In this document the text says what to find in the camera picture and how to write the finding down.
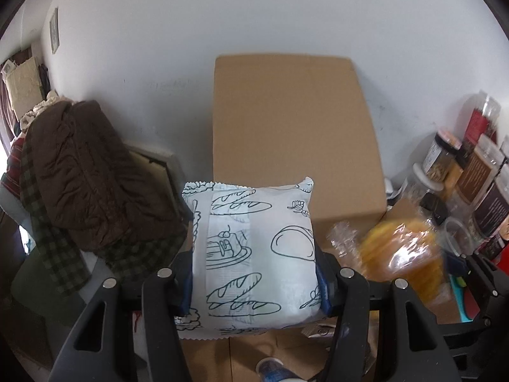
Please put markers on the teal padded bag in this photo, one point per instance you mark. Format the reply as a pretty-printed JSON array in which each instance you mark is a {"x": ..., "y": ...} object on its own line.
[{"x": 457, "y": 304}]

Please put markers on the white frame leaning on wall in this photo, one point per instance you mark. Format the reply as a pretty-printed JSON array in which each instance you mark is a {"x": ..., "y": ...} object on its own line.
[{"x": 155, "y": 163}]

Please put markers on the white bread packet with drawings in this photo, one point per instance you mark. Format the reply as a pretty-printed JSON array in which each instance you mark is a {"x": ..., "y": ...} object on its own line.
[{"x": 258, "y": 254}]

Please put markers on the clear jar brown powder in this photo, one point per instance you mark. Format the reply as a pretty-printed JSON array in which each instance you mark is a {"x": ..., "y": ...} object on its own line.
[{"x": 459, "y": 236}]

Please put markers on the tall jar brown label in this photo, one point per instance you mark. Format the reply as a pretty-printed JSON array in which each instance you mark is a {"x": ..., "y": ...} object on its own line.
[{"x": 477, "y": 171}]

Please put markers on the pile of beige blankets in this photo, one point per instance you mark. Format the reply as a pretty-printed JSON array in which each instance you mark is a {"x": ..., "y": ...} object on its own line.
[{"x": 39, "y": 107}]

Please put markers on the red striped cloth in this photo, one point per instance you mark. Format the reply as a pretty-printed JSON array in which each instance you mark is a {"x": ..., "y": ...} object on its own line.
[{"x": 12, "y": 167}]

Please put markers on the grey chair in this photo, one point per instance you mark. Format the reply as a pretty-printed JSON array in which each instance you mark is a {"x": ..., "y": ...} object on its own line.
[{"x": 16, "y": 207}]

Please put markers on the black lid seed jar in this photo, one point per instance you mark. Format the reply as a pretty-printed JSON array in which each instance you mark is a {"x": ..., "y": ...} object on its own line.
[{"x": 439, "y": 155}]

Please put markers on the large jar dark label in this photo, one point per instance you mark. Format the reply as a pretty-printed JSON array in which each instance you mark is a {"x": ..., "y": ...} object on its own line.
[{"x": 493, "y": 207}]

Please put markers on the blue white tube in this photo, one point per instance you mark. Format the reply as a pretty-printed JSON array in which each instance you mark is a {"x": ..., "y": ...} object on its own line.
[{"x": 274, "y": 372}]

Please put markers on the framed wall picture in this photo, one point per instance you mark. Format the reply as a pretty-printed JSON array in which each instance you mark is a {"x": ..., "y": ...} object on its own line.
[{"x": 54, "y": 30}]

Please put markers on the clear waffle packet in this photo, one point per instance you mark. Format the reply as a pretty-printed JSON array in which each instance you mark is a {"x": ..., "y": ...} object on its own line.
[{"x": 397, "y": 254}]

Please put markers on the brown cardboard box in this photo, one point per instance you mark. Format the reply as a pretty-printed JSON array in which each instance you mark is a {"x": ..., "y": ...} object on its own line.
[{"x": 294, "y": 127}]

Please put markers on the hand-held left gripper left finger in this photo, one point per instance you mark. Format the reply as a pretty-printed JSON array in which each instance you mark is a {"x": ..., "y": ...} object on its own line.
[{"x": 185, "y": 286}]

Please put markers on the clear jar red label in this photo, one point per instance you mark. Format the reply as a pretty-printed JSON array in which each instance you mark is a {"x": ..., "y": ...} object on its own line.
[{"x": 481, "y": 119}]

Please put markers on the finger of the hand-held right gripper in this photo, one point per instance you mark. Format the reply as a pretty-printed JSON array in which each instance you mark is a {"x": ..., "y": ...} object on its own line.
[
  {"x": 491, "y": 282},
  {"x": 477, "y": 342}
]

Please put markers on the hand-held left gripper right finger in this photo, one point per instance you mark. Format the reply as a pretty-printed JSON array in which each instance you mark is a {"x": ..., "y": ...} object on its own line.
[{"x": 324, "y": 286}]

